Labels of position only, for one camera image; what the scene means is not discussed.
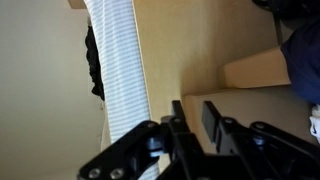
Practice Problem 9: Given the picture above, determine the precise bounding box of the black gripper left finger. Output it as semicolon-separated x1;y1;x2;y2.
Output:
78;99;214;180

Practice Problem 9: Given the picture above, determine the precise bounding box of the black hanging cloth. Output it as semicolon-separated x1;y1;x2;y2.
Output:
84;24;106;102

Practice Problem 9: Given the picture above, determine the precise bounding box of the white ribbed panel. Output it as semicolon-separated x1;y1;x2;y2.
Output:
83;0;161;180

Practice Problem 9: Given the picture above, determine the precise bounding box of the white crumpled cloth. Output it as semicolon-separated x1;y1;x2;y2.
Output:
309;104;320;144

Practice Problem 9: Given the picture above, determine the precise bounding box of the navy blue cloth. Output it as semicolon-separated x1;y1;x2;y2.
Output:
279;19;320;105

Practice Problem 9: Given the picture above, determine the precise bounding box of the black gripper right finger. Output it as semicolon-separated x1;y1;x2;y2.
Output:
201;100;320;180

